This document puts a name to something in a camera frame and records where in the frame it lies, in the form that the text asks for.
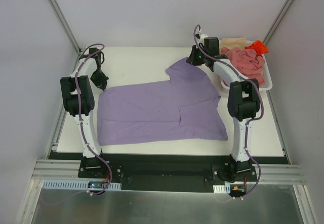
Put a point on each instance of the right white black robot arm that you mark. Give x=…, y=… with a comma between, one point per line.
x=244, y=102

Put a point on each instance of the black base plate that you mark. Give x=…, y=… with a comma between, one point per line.
x=170, y=173

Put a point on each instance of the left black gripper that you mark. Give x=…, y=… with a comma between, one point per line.
x=98, y=78

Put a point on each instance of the right aluminium frame post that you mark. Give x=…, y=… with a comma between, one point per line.
x=277, y=21

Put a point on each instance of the right white cable duct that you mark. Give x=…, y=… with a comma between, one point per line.
x=228, y=188

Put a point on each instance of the left aluminium frame post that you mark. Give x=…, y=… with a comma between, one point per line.
x=64, y=24

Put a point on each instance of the orange t shirt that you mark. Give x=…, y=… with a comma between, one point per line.
x=259, y=47

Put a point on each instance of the front aluminium frame rail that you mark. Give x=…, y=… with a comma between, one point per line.
x=275, y=174

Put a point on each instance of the beige t shirt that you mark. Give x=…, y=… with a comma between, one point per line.
x=231, y=43

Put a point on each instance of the white plastic basket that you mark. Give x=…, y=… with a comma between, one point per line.
x=266, y=74

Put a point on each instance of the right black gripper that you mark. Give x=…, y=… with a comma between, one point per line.
x=192, y=58

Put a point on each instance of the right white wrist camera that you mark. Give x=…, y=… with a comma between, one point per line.
x=202, y=36

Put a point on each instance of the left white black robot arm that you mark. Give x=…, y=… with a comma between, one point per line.
x=78, y=98

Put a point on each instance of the pink t shirt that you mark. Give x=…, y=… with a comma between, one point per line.
x=247, y=62

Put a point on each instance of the purple t shirt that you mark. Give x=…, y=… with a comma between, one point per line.
x=183, y=107

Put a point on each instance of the aluminium frame post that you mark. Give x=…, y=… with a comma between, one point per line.
x=277, y=21
x=64, y=24

